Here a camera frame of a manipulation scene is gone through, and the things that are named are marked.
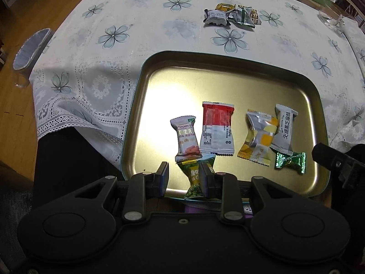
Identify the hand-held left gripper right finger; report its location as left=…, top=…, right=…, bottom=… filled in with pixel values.
left=199, top=160, right=289, bottom=222

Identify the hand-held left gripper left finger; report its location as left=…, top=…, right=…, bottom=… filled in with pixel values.
left=75, top=161, right=169, bottom=222

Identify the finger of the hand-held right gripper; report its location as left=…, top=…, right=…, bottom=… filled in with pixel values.
left=312, top=143, right=357, bottom=189

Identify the green yellow snack packet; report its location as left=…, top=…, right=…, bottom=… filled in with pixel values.
left=176, top=154, right=217, bottom=201

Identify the green foil candy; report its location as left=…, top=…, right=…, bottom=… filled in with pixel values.
left=274, top=151, right=307, bottom=175

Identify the white purple snack packet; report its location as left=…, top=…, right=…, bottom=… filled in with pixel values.
left=170, top=116, right=203, bottom=162

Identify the long white snack packet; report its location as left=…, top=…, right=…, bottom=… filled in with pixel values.
left=269, top=104, right=299, bottom=155

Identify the red white snack packet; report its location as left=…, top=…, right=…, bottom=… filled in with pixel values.
left=200, top=102, right=235, bottom=156

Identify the yellow silver snack packet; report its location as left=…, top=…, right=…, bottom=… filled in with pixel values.
left=237, top=109, right=279, bottom=166

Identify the gold metal tin tray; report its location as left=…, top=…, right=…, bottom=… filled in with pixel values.
left=121, top=51, right=333, bottom=200

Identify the person's dark trouser leg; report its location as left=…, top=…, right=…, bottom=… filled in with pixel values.
left=29, top=126, right=126, bottom=206

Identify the white lace cloth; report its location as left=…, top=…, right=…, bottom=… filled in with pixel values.
left=341, top=16, right=365, bottom=72

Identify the clear glass bowl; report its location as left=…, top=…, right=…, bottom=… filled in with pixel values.
left=318, top=4, right=347, bottom=32

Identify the white floral tablecloth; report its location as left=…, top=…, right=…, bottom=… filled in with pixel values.
left=29, top=0, right=365, bottom=174

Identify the brown dotted snack packet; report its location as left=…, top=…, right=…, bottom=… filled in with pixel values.
left=237, top=5, right=262, bottom=27

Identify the green white snack packet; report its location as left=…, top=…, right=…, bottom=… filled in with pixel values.
left=228, top=8, right=256, bottom=29

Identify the yellow candy packet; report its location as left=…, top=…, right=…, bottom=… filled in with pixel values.
left=215, top=3, right=236, bottom=13

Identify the trash bin with bag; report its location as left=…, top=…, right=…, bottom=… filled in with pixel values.
left=13, top=28, right=52, bottom=88

